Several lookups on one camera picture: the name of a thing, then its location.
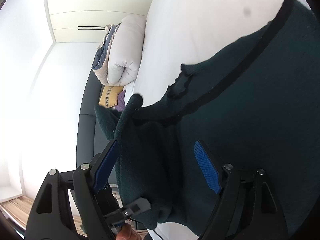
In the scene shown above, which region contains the folded beige duvet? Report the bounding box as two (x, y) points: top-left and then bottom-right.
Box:
(91, 15), (146, 86)

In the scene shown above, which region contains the white wardrobe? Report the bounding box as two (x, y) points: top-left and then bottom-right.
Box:
(46, 0), (152, 43)

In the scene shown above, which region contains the yellow patterned cushion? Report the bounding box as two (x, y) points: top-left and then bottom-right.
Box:
(99, 86), (123, 108)

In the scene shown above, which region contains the purple patterned cushion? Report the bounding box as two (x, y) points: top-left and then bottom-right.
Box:
(114, 90), (126, 112)

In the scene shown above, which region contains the dark green knit sweater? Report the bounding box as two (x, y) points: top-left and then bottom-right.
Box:
(95, 0), (319, 235)

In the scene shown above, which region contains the white bed sheet mattress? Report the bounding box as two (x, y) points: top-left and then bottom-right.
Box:
(134, 0), (312, 239)

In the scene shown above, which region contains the dark grey upholstered headboard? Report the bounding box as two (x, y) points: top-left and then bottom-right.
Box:
(76, 71), (108, 167)

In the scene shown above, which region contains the person's left hand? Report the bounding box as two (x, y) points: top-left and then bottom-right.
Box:
(116, 223), (142, 240)

